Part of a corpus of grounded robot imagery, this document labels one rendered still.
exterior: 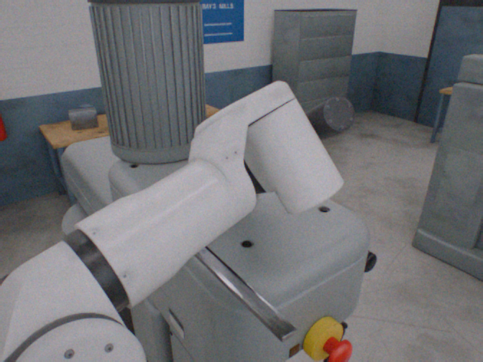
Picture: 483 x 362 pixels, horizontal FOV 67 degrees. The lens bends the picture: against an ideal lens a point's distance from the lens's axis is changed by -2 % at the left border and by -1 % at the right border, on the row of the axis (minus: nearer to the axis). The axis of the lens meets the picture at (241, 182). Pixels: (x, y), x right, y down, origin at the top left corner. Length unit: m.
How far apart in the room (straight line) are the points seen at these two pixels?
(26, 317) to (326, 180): 0.26
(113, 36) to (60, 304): 0.51
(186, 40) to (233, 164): 0.42
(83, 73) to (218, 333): 4.49
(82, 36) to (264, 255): 4.47
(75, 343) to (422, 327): 3.05
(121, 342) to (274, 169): 0.20
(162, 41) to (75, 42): 4.14
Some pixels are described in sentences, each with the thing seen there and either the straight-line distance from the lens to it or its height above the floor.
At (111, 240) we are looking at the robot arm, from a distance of 0.25.
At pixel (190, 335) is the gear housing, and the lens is 0.64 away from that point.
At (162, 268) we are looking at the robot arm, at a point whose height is 2.01.
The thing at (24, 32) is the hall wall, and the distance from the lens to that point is 4.70.
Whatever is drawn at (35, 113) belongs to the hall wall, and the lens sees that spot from 4.81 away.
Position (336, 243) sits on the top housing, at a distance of 0.50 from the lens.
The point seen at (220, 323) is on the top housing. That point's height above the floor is 1.82.
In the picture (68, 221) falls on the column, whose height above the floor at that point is 1.56.
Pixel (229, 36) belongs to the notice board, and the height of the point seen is 1.66.
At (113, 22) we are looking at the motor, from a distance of 0.68.
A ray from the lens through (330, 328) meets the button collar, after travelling 0.53.
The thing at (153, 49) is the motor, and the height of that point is 2.10.
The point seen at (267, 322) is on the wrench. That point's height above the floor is 1.90.
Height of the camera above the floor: 2.18
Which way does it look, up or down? 27 degrees down
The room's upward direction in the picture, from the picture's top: straight up
